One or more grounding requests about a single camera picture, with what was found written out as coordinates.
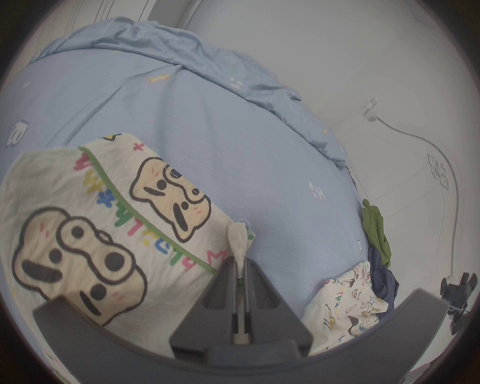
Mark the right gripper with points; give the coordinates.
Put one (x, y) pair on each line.
(453, 294)

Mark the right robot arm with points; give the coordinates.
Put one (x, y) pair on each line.
(459, 318)

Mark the dark blue garment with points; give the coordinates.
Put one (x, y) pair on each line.
(386, 285)

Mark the cream printed pyjama top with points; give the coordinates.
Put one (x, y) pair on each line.
(93, 210)

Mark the bed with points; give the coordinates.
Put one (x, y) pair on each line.
(225, 131)

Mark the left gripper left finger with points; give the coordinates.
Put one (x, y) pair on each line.
(210, 318)

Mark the white wardrobe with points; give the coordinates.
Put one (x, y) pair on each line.
(112, 9)

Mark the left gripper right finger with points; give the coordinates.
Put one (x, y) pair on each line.
(273, 318)

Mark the green shorts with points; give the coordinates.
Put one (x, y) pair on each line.
(377, 232)

